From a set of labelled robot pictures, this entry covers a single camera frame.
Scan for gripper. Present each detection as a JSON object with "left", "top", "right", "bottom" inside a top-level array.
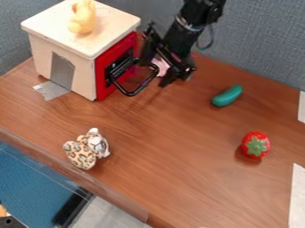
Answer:
[{"left": 137, "top": 23, "right": 198, "bottom": 89}]

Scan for red drawer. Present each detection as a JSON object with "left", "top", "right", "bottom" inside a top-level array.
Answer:
[{"left": 94, "top": 30, "right": 161, "bottom": 102}]

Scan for green toy cucumber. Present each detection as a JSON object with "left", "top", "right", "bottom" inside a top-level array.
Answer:
[{"left": 210, "top": 85, "right": 244, "bottom": 108}]

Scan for yellow plush toy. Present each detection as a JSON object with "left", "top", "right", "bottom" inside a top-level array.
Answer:
[{"left": 65, "top": 0, "right": 98, "bottom": 35}]

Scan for cream cabinet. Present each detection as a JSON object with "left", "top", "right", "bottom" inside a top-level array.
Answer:
[{"left": 20, "top": 0, "right": 142, "bottom": 102}]

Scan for spotted plush animal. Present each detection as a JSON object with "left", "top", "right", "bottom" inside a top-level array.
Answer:
[{"left": 62, "top": 127, "right": 112, "bottom": 171}]

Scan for red toy strawberry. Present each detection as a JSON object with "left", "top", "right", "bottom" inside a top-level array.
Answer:
[{"left": 240, "top": 131, "right": 272, "bottom": 159}]

